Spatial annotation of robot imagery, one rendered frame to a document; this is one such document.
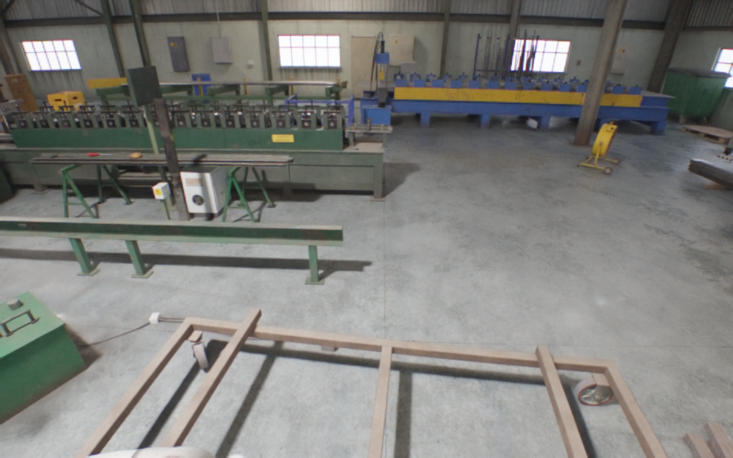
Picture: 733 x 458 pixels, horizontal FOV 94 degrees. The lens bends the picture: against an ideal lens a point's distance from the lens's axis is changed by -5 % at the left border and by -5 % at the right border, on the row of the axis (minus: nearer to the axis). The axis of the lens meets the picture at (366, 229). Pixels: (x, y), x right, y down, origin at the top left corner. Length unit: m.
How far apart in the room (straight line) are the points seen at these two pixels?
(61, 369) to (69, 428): 0.40
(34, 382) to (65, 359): 0.18
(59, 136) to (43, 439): 4.21
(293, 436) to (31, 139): 5.35
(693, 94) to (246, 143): 11.70
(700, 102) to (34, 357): 13.95
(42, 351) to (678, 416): 3.75
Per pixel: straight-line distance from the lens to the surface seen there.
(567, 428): 2.03
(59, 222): 3.90
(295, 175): 4.76
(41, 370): 2.91
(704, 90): 13.45
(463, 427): 2.31
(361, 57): 12.59
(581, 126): 8.60
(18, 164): 6.77
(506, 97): 9.26
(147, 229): 3.52
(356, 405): 2.32
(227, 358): 2.18
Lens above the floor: 1.89
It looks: 28 degrees down
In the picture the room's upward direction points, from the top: 1 degrees clockwise
